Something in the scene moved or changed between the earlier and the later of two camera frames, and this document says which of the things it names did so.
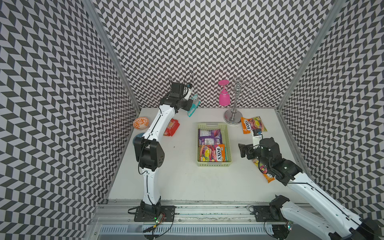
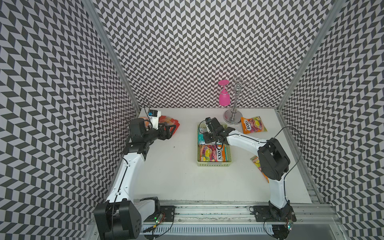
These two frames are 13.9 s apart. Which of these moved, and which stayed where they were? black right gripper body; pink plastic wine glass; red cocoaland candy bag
Moved: black right gripper body
Stayed: pink plastic wine glass; red cocoaland candy bag
